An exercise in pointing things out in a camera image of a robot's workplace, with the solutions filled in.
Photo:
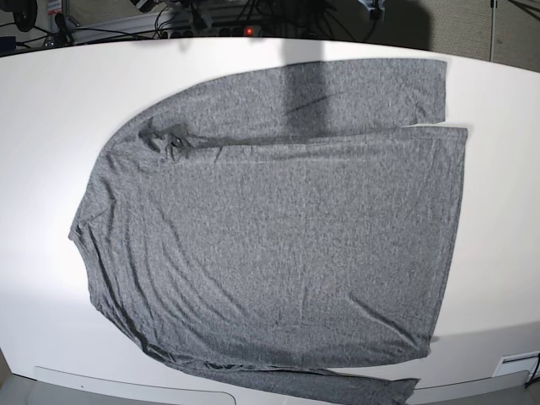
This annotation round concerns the grey long-sleeve T-shirt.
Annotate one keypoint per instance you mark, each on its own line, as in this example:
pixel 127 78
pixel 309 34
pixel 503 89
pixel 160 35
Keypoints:
pixel 269 229

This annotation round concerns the black power strip red light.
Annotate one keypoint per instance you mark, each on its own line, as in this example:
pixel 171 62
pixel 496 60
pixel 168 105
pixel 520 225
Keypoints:
pixel 225 31

